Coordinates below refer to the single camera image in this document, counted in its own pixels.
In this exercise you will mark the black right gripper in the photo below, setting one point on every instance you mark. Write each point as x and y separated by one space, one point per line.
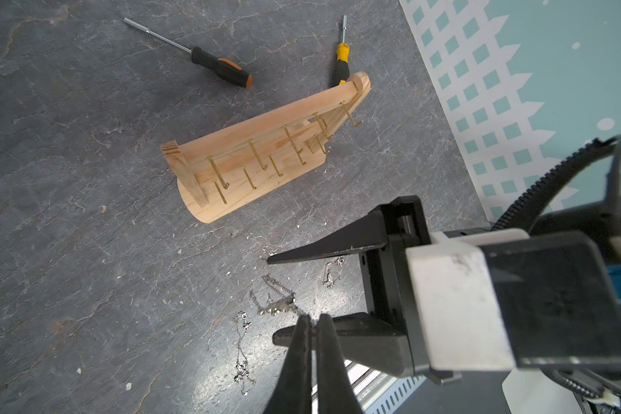
389 338

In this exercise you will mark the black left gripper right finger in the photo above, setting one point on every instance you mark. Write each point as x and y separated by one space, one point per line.
334 391

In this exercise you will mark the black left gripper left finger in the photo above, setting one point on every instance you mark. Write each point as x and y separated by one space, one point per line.
293 392

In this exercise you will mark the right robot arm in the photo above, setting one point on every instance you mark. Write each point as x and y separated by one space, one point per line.
582 193

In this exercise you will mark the wooden jewelry display stand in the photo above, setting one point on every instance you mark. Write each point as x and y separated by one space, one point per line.
223 171

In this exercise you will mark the yellow black nut driver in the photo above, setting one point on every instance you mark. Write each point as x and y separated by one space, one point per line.
341 72

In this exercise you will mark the orange black nut driver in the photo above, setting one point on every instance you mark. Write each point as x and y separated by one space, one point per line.
225 69

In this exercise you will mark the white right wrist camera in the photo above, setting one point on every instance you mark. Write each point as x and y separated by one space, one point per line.
542 302

